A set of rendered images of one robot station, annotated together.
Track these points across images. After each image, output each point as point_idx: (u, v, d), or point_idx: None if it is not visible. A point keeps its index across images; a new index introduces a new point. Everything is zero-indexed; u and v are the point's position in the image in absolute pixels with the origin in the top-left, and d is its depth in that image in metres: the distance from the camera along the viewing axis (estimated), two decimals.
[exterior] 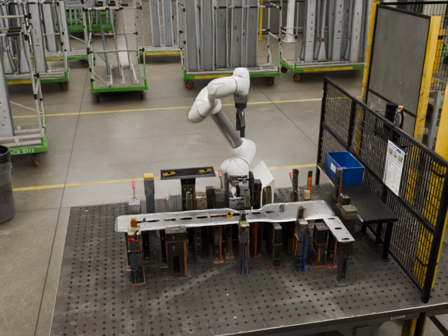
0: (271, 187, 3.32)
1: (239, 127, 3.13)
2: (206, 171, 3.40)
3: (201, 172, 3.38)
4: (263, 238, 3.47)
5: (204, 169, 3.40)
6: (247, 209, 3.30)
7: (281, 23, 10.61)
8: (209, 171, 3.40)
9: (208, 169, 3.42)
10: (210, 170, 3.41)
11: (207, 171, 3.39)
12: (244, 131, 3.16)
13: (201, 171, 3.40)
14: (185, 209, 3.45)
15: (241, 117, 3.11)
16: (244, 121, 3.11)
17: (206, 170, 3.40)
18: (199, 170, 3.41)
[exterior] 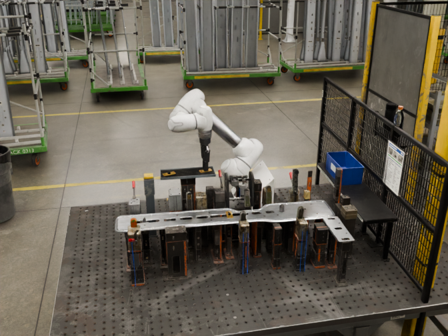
0: (271, 187, 3.32)
1: (203, 161, 3.35)
2: (206, 171, 3.40)
3: (201, 172, 3.38)
4: (263, 238, 3.47)
5: (204, 169, 3.40)
6: (247, 209, 3.30)
7: (281, 23, 10.61)
8: (209, 171, 3.40)
9: (208, 169, 3.42)
10: (210, 170, 3.41)
11: (207, 171, 3.39)
12: (207, 165, 3.38)
13: (201, 171, 3.40)
14: (185, 209, 3.45)
15: (207, 154, 3.30)
16: (209, 157, 3.32)
17: (206, 170, 3.40)
18: (199, 170, 3.41)
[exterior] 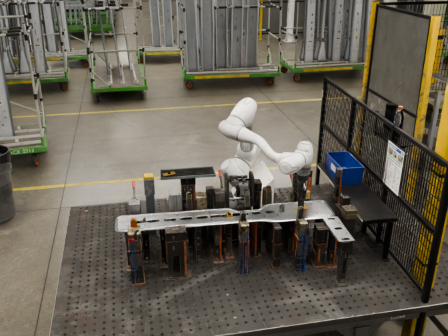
0: (271, 187, 3.32)
1: (299, 199, 3.18)
2: None
3: (295, 209, 3.21)
4: (263, 238, 3.47)
5: None
6: (247, 209, 3.30)
7: (281, 23, 10.61)
8: (305, 209, 3.22)
9: (303, 207, 3.24)
10: (305, 207, 3.23)
11: None
12: (303, 203, 3.21)
13: (295, 207, 3.24)
14: (185, 209, 3.45)
15: (303, 192, 3.13)
16: (305, 195, 3.14)
17: None
18: (294, 206, 3.25)
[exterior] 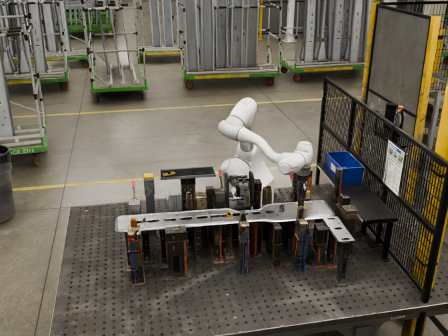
0: (271, 187, 3.32)
1: (299, 199, 3.18)
2: None
3: (295, 209, 3.21)
4: (263, 238, 3.47)
5: None
6: (247, 209, 3.30)
7: (281, 23, 10.61)
8: (305, 209, 3.22)
9: (303, 207, 3.24)
10: (305, 208, 3.23)
11: None
12: (303, 203, 3.21)
13: (295, 207, 3.24)
14: (185, 209, 3.45)
15: (303, 192, 3.13)
16: (305, 195, 3.14)
17: None
18: (294, 206, 3.25)
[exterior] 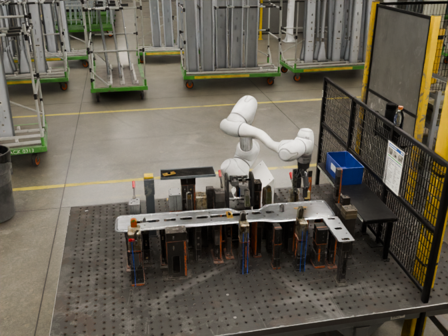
0: (271, 187, 3.32)
1: (303, 187, 3.09)
2: None
3: (296, 208, 3.21)
4: (263, 238, 3.47)
5: (299, 206, 3.23)
6: (247, 209, 3.30)
7: (281, 23, 10.61)
8: (305, 207, 3.23)
9: (303, 207, 3.25)
10: (305, 207, 3.24)
11: None
12: (307, 191, 3.11)
13: (295, 207, 3.23)
14: (185, 209, 3.45)
15: (305, 178, 3.07)
16: (308, 181, 3.07)
17: None
18: (294, 207, 3.24)
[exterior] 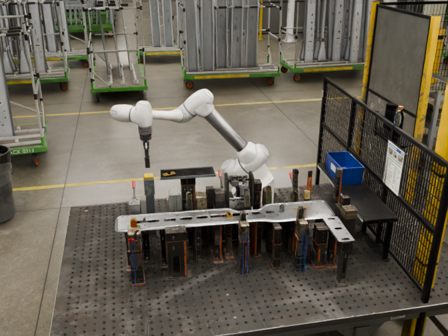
0: (271, 187, 3.32)
1: (144, 158, 3.28)
2: None
3: (296, 208, 3.21)
4: (263, 238, 3.47)
5: (299, 206, 3.23)
6: (247, 209, 3.30)
7: (281, 23, 10.61)
8: (305, 207, 3.23)
9: (303, 207, 3.25)
10: (305, 207, 3.24)
11: None
12: (149, 162, 3.30)
13: (295, 207, 3.23)
14: (185, 209, 3.45)
15: (145, 151, 3.23)
16: (147, 154, 3.24)
17: None
18: (294, 207, 3.24)
